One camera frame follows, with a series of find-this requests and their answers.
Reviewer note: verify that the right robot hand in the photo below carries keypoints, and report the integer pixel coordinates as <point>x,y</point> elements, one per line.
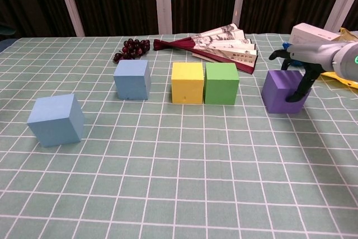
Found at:
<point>316,54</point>

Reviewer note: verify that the purple foam cube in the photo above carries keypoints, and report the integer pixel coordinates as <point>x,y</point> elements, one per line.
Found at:
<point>275,93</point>

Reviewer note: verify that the green foam cube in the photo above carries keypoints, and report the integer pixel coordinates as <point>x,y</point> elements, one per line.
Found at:
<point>221,86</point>

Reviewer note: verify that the yellow foam cube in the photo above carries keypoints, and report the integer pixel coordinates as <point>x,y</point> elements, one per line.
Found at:
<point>186,85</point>

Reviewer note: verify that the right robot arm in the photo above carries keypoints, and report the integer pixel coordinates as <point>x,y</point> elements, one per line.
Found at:
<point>348,60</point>

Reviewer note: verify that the white cardboard box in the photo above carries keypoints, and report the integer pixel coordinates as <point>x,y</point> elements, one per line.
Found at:
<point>310,33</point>

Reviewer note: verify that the blue cookie packet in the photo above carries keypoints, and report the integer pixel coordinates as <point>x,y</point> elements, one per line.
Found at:
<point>286,46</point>

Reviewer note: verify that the yellow snack bag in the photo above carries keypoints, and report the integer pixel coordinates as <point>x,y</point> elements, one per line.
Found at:
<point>348,34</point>

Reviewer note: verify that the painted paper folding fan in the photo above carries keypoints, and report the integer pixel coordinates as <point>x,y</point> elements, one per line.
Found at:
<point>223,46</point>

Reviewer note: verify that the dark red grape bunch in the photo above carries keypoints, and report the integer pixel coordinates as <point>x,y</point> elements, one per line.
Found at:
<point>134,48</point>

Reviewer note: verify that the green checkered tablecloth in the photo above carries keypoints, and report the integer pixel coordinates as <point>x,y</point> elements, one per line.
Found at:
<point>179,180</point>

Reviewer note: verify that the light blue foam cube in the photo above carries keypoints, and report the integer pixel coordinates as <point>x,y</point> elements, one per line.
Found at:
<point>131,80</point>
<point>53,121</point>

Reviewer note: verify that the blue table pad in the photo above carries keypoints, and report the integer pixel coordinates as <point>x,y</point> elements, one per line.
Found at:
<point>3,46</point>

